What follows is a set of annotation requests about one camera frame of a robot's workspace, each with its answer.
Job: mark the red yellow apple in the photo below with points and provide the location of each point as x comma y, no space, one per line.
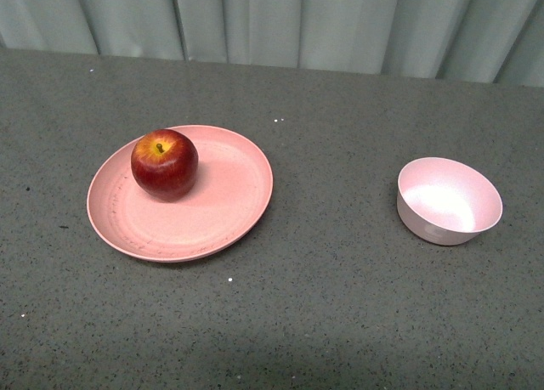
164,164

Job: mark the light pink bowl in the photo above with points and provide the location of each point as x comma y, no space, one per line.
446,202

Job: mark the pink round plate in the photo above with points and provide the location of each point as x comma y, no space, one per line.
231,193

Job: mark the white pleated curtain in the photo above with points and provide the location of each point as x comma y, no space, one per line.
465,40

